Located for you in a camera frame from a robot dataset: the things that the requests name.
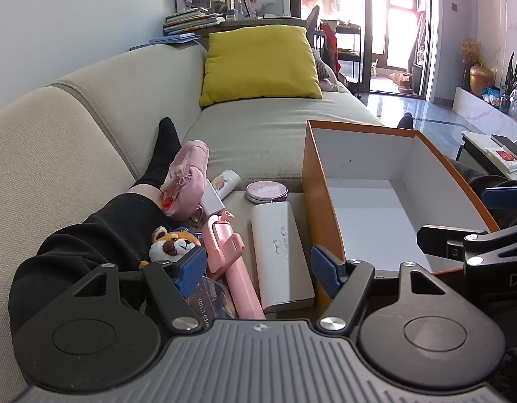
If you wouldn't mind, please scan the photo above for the blue book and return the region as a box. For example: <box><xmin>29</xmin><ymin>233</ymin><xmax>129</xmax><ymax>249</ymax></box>
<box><xmin>149</xmin><ymin>33</ymin><xmax>202</xmax><ymax>45</ymax></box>

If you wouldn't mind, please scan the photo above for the person's left leg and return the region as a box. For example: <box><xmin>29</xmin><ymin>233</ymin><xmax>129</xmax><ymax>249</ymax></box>
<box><xmin>8</xmin><ymin>118</ymin><xmax>183</xmax><ymax>332</ymax></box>

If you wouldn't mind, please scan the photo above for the dried flower bunch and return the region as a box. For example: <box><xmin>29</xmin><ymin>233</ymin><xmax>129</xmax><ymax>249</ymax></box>
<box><xmin>460</xmin><ymin>38</ymin><xmax>483</xmax><ymax>65</ymax></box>

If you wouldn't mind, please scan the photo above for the black rolling cart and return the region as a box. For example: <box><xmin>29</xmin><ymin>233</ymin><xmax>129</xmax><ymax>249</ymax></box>
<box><xmin>321</xmin><ymin>21</ymin><xmax>362</xmax><ymax>97</ymax></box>

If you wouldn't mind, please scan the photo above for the white charger plug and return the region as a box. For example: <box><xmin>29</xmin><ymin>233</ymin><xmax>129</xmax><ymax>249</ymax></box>
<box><xmin>200</xmin><ymin>180</ymin><xmax>225</xmax><ymax>216</ymax></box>

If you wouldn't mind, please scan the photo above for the gold vase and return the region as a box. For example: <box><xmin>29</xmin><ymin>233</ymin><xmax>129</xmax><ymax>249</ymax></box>
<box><xmin>469</xmin><ymin>65</ymin><xmax>494</xmax><ymax>96</ymax></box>

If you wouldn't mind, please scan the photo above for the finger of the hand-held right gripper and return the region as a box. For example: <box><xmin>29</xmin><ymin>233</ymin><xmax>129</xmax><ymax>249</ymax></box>
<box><xmin>482</xmin><ymin>180</ymin><xmax>517</xmax><ymax>219</ymax></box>
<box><xmin>417</xmin><ymin>223</ymin><xmax>517</xmax><ymax>267</ymax></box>

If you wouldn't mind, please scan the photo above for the pink fabric pouch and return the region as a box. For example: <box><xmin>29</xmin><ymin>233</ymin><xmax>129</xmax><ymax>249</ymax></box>
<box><xmin>161</xmin><ymin>140</ymin><xmax>209</xmax><ymax>219</ymax></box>

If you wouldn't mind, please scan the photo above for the white lotion bottle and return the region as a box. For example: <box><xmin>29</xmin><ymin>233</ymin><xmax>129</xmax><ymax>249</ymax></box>
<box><xmin>211</xmin><ymin>170</ymin><xmax>241</xmax><ymax>200</ymax></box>

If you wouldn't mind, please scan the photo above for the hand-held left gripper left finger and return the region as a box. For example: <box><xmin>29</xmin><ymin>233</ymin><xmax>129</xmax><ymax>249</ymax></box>
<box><xmin>71</xmin><ymin>247</ymin><xmax>208</xmax><ymax>334</ymax></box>

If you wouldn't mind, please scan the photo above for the white glasses case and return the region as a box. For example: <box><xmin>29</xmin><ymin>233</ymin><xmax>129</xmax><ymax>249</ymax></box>
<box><xmin>251</xmin><ymin>201</ymin><xmax>315</xmax><ymax>313</ymax></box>

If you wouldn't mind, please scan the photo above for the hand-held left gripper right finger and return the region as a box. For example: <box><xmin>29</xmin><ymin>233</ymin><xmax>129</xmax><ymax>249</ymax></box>
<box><xmin>311</xmin><ymin>245</ymin><xmax>448</xmax><ymax>337</ymax></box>

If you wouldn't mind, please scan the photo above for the beige fabric sofa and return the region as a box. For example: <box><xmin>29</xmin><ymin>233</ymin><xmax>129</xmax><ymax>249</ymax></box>
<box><xmin>0</xmin><ymin>42</ymin><xmax>385</xmax><ymax>387</ymax></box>

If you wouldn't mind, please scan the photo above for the dark printed card packet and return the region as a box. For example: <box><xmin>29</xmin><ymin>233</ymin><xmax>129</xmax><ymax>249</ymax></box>
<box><xmin>185</xmin><ymin>275</ymin><xmax>238</xmax><ymax>320</ymax></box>

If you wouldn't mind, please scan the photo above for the round pink compact mirror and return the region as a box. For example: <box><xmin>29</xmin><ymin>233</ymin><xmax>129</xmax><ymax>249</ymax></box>
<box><xmin>246</xmin><ymin>181</ymin><xmax>288</xmax><ymax>203</ymax></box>

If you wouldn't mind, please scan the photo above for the green potted plant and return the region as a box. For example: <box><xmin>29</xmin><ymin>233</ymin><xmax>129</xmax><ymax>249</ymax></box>
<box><xmin>504</xmin><ymin>52</ymin><xmax>517</xmax><ymax>97</ymax></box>

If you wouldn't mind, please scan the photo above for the grey checked cushion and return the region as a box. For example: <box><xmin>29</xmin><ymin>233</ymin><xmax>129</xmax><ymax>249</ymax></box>
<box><xmin>312</xmin><ymin>48</ymin><xmax>331</xmax><ymax>80</ymax></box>

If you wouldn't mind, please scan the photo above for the white marble cabinet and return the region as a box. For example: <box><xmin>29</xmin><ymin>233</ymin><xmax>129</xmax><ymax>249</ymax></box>
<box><xmin>454</xmin><ymin>86</ymin><xmax>517</xmax><ymax>143</ymax></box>

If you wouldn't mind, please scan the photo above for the red garment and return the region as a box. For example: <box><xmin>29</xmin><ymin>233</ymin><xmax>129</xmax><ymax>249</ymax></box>
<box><xmin>321</xmin><ymin>23</ymin><xmax>341</xmax><ymax>74</ymax></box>

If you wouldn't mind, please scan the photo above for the dark book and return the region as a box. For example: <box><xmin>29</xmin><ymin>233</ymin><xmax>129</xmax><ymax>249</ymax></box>
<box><xmin>491</xmin><ymin>134</ymin><xmax>517</xmax><ymax>164</ymax></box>

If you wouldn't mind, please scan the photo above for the black office chair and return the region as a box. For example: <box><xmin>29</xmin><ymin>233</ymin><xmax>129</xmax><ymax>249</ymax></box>
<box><xmin>304</xmin><ymin>5</ymin><xmax>322</xmax><ymax>47</ymax></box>

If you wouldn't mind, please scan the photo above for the orange cardboard box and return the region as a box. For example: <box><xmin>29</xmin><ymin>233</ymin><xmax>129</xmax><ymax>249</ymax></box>
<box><xmin>301</xmin><ymin>120</ymin><xmax>500</xmax><ymax>309</ymax></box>

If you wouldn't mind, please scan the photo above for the stack of books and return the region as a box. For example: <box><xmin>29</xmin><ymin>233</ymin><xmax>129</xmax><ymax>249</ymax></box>
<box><xmin>163</xmin><ymin>7</ymin><xmax>225</xmax><ymax>36</ymax></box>

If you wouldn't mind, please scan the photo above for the red panda plush toy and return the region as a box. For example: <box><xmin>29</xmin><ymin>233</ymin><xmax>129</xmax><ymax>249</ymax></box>
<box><xmin>140</xmin><ymin>227</ymin><xmax>202</xmax><ymax>269</ymax></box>

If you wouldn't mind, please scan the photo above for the pink selfie stick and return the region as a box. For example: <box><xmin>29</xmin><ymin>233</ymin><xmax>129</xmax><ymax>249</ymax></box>
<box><xmin>202</xmin><ymin>210</ymin><xmax>266</xmax><ymax>320</ymax></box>

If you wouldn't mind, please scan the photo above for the glass balcony door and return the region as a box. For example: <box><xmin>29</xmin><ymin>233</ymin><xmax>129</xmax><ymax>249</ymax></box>
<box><xmin>363</xmin><ymin>0</ymin><xmax>437</xmax><ymax>97</ymax></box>

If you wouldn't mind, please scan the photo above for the coffee table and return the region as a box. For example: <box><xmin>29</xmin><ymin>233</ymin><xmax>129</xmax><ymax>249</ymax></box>
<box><xmin>457</xmin><ymin>131</ymin><xmax>517</xmax><ymax>177</ymax></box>

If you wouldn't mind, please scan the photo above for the yellow pillow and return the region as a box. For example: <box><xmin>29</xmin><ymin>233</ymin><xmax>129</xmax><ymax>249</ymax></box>
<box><xmin>199</xmin><ymin>25</ymin><xmax>323</xmax><ymax>107</ymax></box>

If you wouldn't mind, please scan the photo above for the grey desk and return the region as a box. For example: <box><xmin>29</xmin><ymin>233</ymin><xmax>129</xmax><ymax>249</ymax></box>
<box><xmin>218</xmin><ymin>16</ymin><xmax>309</xmax><ymax>32</ymax></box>

